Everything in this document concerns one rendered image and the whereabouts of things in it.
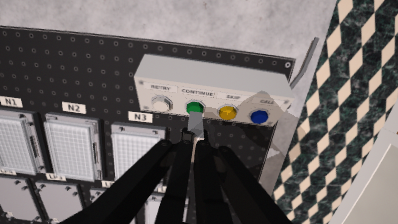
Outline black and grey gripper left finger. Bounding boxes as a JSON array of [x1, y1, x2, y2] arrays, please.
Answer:
[[58, 111, 196, 224]]

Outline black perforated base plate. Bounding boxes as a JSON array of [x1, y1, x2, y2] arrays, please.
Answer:
[[0, 26, 296, 224]]

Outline light grey button panel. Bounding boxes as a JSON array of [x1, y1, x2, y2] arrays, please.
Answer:
[[134, 37, 319, 127]]

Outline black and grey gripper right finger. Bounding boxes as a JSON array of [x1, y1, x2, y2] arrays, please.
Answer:
[[192, 112, 293, 224]]

